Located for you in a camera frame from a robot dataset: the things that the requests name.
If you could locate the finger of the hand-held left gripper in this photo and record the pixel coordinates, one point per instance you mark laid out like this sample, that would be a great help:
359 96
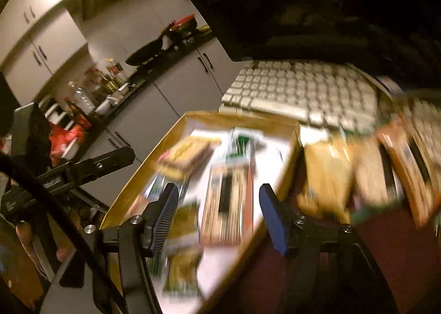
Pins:
103 162
31 135

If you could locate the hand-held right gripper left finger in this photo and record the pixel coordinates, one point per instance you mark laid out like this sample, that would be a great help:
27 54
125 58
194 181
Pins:
165 217

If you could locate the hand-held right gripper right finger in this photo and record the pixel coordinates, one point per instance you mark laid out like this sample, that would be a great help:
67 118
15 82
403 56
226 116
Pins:
275 221

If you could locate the small green pea packet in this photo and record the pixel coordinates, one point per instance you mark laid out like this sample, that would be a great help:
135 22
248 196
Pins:
187 224

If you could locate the brown biscuit packet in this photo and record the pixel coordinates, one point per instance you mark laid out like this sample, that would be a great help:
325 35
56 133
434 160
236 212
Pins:
224 203

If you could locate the green snack packet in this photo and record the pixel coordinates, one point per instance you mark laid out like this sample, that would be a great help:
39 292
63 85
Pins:
182 272

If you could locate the yellow biscuit packet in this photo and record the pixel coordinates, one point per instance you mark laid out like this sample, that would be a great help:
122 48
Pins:
324 179

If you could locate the beige cracker packet red label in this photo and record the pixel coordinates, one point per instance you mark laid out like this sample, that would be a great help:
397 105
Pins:
186 157

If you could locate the yellow cardboard box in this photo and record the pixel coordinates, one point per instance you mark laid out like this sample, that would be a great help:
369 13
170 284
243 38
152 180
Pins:
217 265

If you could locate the white green-trimmed snack packet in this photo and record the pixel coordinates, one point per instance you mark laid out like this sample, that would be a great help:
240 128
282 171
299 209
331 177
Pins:
241 143

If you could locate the clear bag of round biscuits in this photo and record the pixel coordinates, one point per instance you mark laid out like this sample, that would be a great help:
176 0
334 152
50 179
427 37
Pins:
375 176

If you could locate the orange biscuit packet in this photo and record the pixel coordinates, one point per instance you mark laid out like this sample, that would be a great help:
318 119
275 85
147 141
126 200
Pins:
413 169

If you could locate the person's left hand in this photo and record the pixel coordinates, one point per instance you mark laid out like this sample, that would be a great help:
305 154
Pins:
24 238

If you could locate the red snack bags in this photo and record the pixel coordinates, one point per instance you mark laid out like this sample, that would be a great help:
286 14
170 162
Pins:
65 136

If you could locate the row of condiment bottles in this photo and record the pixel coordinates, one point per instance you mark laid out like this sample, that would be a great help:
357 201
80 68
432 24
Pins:
103 83

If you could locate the grey kitchen base cabinets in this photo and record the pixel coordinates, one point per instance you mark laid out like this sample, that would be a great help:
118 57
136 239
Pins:
179 93

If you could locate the black wok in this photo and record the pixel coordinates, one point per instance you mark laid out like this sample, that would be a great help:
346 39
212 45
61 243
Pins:
143 54

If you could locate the white computer keyboard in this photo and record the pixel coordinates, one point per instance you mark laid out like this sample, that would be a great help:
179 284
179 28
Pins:
293 93

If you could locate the red cooking pan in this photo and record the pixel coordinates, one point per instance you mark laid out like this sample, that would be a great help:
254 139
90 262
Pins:
182 24

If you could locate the black computer monitor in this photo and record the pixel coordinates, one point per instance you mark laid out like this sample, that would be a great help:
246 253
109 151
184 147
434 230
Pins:
310 7

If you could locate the white wall cabinet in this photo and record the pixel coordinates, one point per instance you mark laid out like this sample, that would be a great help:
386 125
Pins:
51 42

